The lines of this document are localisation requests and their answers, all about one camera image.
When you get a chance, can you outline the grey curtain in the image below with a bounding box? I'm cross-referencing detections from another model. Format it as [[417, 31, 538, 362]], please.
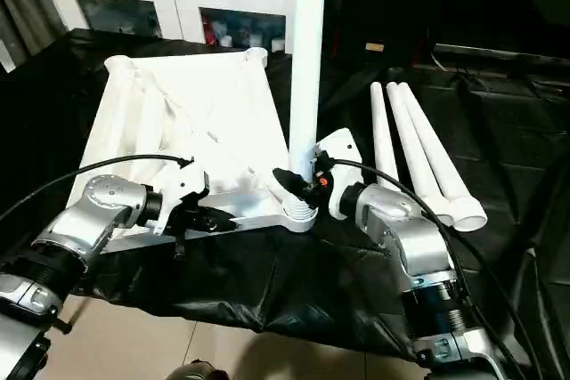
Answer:
[[0, 0, 68, 74]]

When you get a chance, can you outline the white plastic table leg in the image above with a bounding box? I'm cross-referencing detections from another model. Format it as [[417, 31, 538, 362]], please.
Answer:
[[281, 0, 329, 224], [370, 81, 401, 186], [397, 82, 486, 233], [386, 81, 453, 226]]

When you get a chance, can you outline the dark round robot part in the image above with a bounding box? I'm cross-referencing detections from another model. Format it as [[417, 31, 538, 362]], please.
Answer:
[[171, 360, 224, 380]]

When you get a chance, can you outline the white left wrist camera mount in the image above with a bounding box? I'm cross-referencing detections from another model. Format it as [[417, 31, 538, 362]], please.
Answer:
[[153, 158, 210, 237]]

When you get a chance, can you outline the black cloth mat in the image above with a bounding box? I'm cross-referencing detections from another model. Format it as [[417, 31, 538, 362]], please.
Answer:
[[0, 27, 570, 363]]

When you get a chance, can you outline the dark metal rail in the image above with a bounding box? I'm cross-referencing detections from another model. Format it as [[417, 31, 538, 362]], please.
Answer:
[[434, 43, 570, 65]]

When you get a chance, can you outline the black metal stand leg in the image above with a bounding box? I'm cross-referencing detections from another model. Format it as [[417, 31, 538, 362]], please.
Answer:
[[55, 295, 88, 336]]

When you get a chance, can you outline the white plastic table top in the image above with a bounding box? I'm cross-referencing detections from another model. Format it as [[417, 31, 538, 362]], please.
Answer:
[[79, 46, 318, 256]]

